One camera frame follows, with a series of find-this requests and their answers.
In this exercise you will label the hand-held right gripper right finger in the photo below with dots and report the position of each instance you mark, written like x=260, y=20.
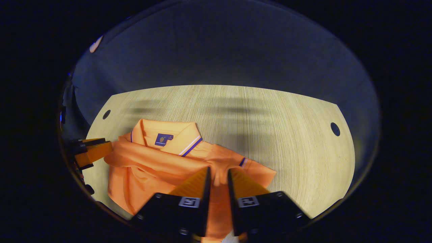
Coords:
x=233, y=212

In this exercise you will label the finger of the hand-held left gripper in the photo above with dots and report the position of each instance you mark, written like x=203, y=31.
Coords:
x=94, y=153

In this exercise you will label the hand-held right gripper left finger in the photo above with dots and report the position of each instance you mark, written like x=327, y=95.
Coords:
x=205, y=212

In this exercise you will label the orange T-shirt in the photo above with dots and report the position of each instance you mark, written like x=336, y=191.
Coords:
x=152, y=168

